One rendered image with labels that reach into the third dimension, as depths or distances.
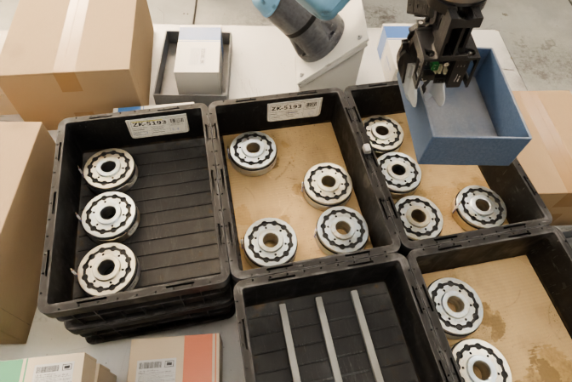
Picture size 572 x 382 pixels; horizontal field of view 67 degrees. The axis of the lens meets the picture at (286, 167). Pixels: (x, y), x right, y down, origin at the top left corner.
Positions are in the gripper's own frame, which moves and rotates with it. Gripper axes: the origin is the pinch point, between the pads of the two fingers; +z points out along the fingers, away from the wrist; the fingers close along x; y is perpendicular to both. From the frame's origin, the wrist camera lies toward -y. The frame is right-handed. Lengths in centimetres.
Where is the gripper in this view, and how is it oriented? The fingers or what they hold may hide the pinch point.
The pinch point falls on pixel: (416, 94)
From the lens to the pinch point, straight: 72.9
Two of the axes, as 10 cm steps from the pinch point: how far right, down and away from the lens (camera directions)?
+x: 10.0, -0.3, -0.1
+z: 0.3, 5.6, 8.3
